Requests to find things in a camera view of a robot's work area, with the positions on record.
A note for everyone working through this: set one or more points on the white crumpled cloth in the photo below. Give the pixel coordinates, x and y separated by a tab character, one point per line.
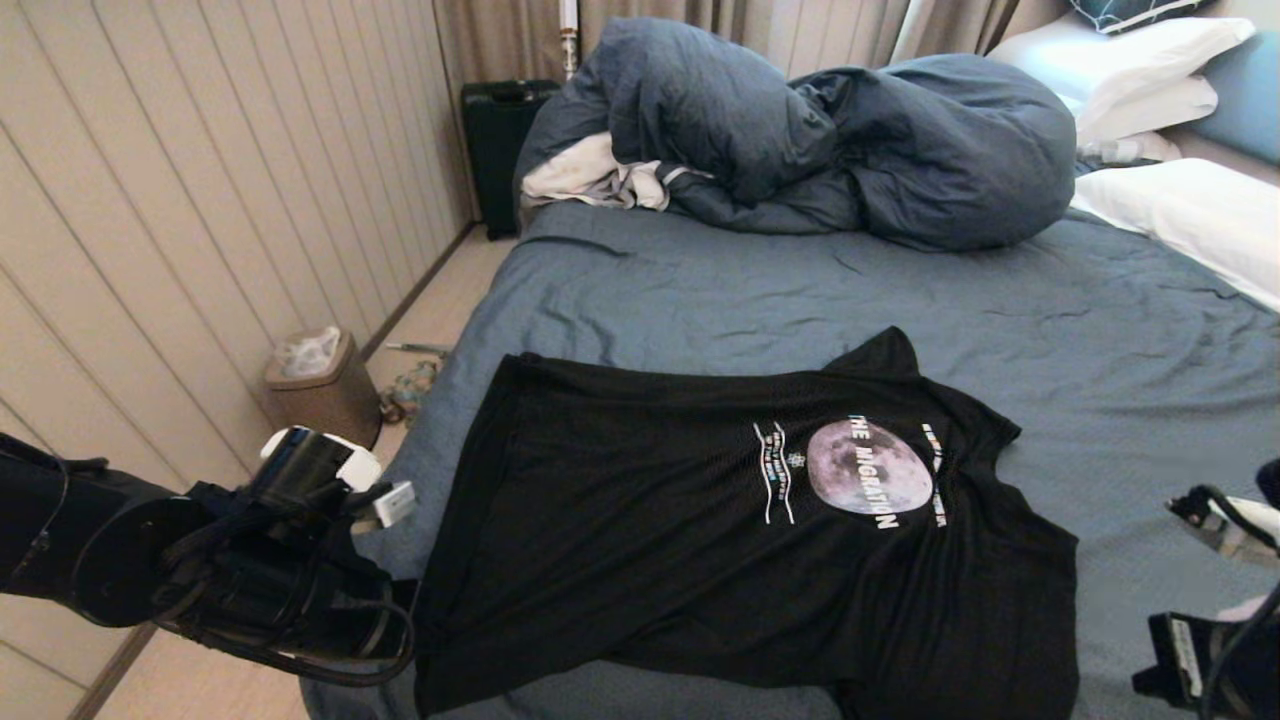
585	170

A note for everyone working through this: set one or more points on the dark blue duvet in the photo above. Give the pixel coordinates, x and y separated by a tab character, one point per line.
900	150

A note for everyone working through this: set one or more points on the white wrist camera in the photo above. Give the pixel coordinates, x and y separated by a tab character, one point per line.
393	503
1225	525

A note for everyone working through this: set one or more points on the clear plastic bin bag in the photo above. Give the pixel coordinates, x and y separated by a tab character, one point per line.
308	352

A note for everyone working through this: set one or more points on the black suitcase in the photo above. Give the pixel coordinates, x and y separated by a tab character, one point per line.
500	150

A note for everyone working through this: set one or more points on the black moon print t-shirt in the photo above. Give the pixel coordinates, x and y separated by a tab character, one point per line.
650	560

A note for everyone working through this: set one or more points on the blue bed sheet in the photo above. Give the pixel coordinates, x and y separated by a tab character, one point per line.
750	300

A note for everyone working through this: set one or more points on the beige trash bin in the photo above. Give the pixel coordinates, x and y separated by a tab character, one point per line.
330	400

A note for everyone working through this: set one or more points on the flat white pillow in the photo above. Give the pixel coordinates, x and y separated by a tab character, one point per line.
1160	112

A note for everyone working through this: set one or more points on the long white pillow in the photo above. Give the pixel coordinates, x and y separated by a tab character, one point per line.
1200	215

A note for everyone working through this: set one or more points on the multicoloured rag mop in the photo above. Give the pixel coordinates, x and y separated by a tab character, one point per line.
412	388

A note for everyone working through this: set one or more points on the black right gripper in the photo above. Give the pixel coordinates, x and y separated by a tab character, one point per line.
1180	665

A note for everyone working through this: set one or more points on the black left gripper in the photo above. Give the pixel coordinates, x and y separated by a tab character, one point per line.
350	610

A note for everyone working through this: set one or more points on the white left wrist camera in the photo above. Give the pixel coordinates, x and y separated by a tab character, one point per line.
393	503

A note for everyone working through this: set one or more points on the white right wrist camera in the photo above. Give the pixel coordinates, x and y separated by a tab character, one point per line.
1225	525

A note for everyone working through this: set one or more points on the dark patterned cushion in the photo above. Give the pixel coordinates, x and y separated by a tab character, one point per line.
1130	12

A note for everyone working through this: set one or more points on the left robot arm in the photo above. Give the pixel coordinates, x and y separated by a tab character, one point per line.
120	550

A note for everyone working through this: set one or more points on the light blue headboard cushion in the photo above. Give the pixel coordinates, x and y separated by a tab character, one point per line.
1250	100

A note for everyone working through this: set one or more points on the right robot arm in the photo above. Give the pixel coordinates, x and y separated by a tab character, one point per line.
1272	480

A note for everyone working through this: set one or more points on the beige curtain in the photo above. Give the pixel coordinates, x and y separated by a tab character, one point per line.
500	40

